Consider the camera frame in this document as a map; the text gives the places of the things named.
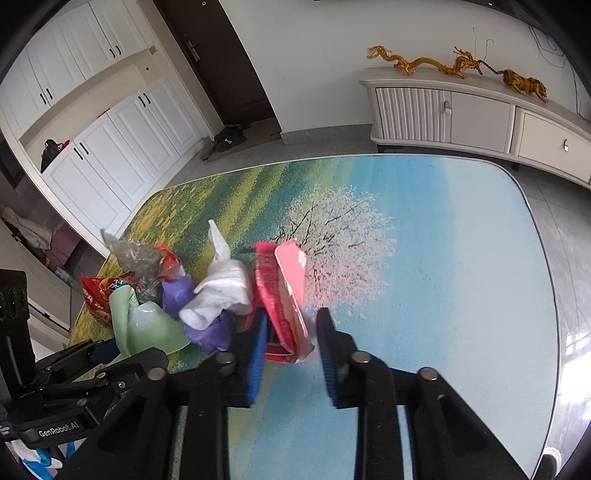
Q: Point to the dark handbag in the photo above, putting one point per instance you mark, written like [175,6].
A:
[50,154]

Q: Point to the clear grey plastic wrapper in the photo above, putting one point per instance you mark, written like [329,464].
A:
[134,261]

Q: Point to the white crumpled tissue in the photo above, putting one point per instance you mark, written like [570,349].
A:
[221,284]

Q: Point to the white garment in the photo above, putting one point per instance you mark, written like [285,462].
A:
[27,228]

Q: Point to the pink cardboard box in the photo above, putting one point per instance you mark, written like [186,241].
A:
[281,295]

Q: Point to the small purple wrapper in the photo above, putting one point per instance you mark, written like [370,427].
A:
[205,331]

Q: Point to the landscape print table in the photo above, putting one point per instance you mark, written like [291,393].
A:
[438,254]

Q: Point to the dark brown door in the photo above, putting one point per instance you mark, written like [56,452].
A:
[221,60]

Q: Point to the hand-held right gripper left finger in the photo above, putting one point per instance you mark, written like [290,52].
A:
[256,364]

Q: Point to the white lower cabinets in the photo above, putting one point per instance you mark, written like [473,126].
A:
[124,152]

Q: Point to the red snack packet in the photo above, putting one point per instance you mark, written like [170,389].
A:
[97,295]

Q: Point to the white television stand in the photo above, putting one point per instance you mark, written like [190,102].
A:
[461,115]

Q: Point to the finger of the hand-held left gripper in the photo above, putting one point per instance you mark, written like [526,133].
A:
[134,364]
[92,351]

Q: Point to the golden tiger figurine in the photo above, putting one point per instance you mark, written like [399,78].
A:
[524,83]

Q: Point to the golden dragon figurine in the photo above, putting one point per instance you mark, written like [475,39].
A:
[425,62]

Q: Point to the white upper cabinets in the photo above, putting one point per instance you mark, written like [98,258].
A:
[69,50]

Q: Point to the red foil wrapper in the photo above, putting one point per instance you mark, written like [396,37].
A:
[170,266]

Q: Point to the white cabinets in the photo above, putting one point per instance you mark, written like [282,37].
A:
[69,50]
[124,152]

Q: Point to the green plastic bowl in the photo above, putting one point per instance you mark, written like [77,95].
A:
[147,325]

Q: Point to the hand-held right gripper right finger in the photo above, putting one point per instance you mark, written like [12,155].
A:
[328,364]

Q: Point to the black shoes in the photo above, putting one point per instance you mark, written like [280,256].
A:
[229,137]

